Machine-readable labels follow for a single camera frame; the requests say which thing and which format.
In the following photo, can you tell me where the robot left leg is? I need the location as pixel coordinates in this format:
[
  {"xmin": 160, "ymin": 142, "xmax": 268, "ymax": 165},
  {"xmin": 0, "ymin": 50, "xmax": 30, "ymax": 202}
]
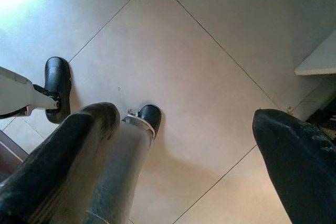
[{"xmin": 0, "ymin": 66, "xmax": 62, "ymax": 120}]

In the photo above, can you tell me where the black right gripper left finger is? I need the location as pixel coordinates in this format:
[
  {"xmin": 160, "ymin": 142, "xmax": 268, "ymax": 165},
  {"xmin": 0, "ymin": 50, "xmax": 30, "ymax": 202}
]
[{"xmin": 0, "ymin": 101, "xmax": 121, "ymax": 224}]

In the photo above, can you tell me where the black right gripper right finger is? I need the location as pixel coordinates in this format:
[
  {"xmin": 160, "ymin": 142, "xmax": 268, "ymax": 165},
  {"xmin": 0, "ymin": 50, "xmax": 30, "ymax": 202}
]
[{"xmin": 251, "ymin": 108, "xmax": 336, "ymax": 224}]

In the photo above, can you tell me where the black robot foot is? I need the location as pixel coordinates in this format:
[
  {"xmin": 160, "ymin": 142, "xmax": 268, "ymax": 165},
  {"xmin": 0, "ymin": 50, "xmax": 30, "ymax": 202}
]
[
  {"xmin": 136, "ymin": 104, "xmax": 162, "ymax": 141},
  {"xmin": 44, "ymin": 56, "xmax": 72, "ymax": 124}
]

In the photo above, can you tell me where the brown wooden furniture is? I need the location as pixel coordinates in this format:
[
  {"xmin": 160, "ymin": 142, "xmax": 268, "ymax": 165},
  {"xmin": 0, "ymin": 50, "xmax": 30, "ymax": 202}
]
[{"xmin": 0, "ymin": 129, "xmax": 29, "ymax": 183}]

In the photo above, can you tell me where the robot right leg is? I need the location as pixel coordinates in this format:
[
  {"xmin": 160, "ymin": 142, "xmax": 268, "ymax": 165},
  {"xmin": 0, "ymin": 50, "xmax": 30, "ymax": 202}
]
[{"xmin": 86, "ymin": 115, "xmax": 155, "ymax": 224}]

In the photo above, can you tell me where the black robot left foot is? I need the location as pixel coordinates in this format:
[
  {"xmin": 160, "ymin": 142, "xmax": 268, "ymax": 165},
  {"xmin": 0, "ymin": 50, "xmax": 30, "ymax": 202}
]
[{"xmin": 44, "ymin": 56, "xmax": 72, "ymax": 124}]

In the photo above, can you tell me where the black robot right foot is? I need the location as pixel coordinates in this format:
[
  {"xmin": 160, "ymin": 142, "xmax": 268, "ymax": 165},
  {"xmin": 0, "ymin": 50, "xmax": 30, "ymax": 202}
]
[{"xmin": 136, "ymin": 104, "xmax": 162, "ymax": 141}]

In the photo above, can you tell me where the robot leg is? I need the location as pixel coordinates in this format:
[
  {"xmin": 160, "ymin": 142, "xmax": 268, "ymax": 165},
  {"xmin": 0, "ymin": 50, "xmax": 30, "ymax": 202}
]
[
  {"xmin": 0, "ymin": 66, "xmax": 62, "ymax": 120},
  {"xmin": 86, "ymin": 115, "xmax": 155, "ymax": 224}
]

